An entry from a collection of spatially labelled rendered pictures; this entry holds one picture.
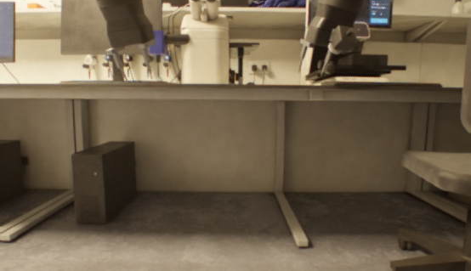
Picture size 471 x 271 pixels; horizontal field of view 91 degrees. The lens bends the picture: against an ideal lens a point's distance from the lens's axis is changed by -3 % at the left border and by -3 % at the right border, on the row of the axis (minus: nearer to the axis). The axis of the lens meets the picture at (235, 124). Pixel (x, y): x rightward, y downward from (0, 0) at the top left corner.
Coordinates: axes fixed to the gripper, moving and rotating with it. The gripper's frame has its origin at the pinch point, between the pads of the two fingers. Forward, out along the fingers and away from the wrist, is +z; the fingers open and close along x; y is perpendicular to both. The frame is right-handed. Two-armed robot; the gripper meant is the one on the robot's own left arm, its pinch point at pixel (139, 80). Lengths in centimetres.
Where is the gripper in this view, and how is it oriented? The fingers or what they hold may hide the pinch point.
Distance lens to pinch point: 49.8
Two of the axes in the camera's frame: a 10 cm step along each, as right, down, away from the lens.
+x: -9.8, 0.9, 1.6
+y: 1.0, -4.8, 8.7
